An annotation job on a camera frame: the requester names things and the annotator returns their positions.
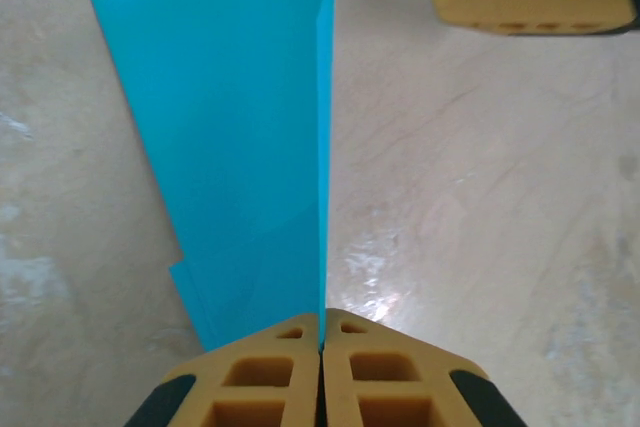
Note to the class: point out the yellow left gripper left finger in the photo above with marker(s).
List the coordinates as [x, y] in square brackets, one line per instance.
[300, 387]

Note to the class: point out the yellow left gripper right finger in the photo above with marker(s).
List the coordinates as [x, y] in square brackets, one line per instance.
[340, 387]

